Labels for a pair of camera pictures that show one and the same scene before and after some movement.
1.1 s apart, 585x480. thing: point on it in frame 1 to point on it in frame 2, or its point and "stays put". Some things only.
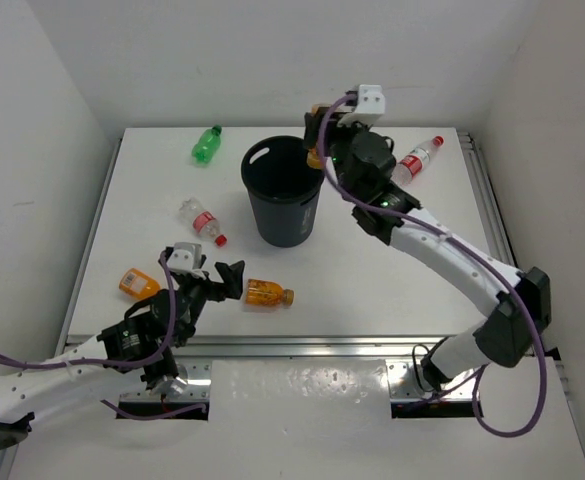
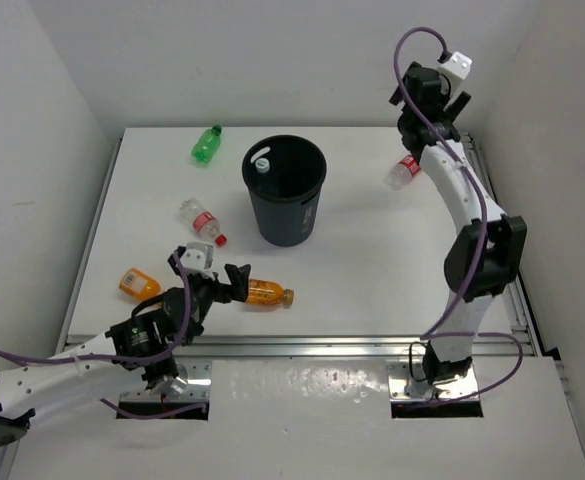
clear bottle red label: x=413 y=164 stays put
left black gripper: x=211 y=285 stays put
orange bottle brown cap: x=268 y=293 stays put
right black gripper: x=353 y=128 to x=452 y=111
